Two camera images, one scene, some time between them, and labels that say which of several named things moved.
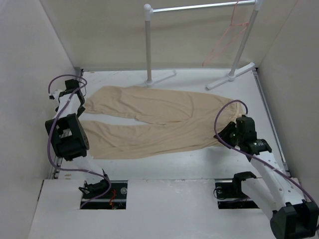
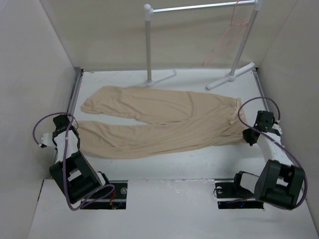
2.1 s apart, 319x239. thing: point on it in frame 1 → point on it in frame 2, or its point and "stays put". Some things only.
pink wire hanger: (205, 62) stays put
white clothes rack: (148, 11) stays put
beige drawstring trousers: (184, 123) stays put
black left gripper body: (80, 109) → (78, 145)
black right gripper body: (230, 135) → (248, 138)
